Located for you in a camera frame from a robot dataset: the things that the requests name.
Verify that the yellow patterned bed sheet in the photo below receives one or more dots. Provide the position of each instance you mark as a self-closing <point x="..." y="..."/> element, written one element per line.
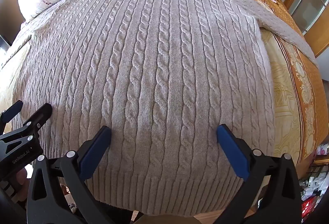
<point x="286" y="90"/>

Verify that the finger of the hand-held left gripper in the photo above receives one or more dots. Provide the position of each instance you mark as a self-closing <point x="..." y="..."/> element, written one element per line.
<point x="11" y="110"/>
<point x="38" y="117"/>

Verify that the pile of colourful packets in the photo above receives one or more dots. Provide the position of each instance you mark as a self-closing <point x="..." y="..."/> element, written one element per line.
<point x="316" y="183"/>

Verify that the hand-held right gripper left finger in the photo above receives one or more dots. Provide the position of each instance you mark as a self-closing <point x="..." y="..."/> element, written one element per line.
<point x="94" y="153"/>

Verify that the wooden headboard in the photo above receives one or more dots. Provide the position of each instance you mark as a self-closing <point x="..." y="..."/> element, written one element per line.
<point x="305" y="0"/>

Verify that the person's left hand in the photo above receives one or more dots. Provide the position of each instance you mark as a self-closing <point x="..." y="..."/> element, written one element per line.
<point x="21" y="177"/>

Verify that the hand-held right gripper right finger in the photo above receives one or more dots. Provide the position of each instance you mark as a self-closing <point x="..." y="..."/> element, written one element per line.
<point x="232" y="152"/>

